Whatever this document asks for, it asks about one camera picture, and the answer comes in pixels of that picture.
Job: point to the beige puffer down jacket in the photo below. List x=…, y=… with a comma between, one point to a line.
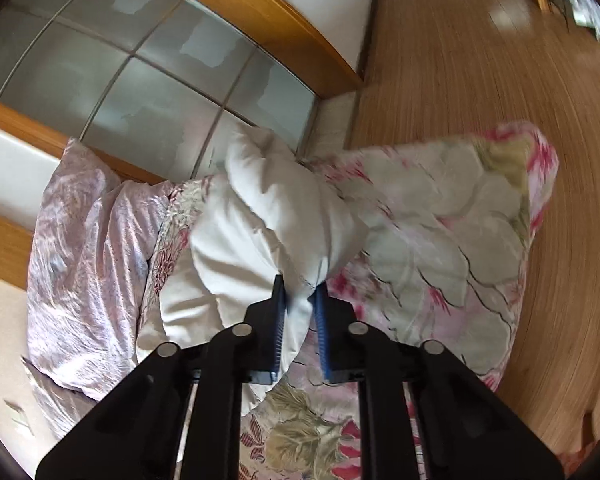
x=225, y=238

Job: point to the floral quilted bedspread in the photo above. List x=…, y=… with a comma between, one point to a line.
x=450, y=225

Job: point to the lilac crinkled pillow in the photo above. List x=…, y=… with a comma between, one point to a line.
x=92, y=243

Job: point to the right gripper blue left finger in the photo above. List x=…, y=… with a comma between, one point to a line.
x=177, y=414

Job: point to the frosted glass wardrobe door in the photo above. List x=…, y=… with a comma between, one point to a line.
x=159, y=83

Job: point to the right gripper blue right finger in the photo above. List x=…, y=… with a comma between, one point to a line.
x=423, y=413

